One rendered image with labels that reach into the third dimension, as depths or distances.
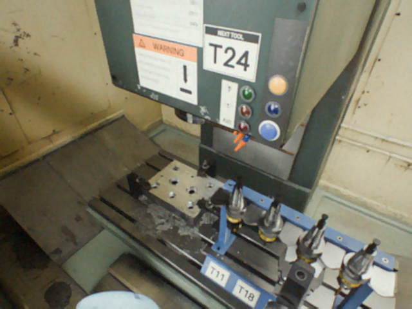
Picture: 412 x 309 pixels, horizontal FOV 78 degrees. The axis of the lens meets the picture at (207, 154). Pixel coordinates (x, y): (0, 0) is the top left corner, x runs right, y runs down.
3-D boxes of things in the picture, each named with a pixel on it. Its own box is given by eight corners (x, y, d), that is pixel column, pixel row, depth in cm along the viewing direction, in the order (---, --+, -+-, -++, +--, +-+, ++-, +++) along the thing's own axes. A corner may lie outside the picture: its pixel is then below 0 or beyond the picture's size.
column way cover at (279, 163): (287, 183, 127) (317, 85, 95) (209, 149, 148) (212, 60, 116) (291, 177, 130) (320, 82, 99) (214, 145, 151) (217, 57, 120)
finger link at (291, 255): (283, 242, 73) (280, 272, 67) (288, 230, 70) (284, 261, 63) (295, 246, 73) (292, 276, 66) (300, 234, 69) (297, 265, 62)
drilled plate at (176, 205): (193, 225, 102) (193, 217, 99) (141, 194, 114) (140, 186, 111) (223, 191, 117) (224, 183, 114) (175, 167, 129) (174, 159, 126)
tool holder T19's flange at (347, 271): (367, 264, 63) (372, 259, 61) (369, 288, 58) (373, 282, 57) (340, 254, 65) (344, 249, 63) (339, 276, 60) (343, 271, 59)
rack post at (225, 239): (223, 256, 96) (228, 204, 78) (210, 248, 98) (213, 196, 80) (235, 237, 102) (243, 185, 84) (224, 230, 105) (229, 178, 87)
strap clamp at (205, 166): (201, 191, 122) (201, 167, 113) (195, 188, 124) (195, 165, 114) (215, 176, 131) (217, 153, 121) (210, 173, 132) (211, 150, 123)
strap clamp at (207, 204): (221, 234, 104) (223, 209, 95) (195, 218, 110) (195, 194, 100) (225, 228, 106) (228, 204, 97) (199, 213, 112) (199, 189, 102)
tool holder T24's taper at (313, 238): (322, 238, 65) (331, 222, 61) (319, 252, 62) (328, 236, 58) (305, 231, 67) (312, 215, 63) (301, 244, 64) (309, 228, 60)
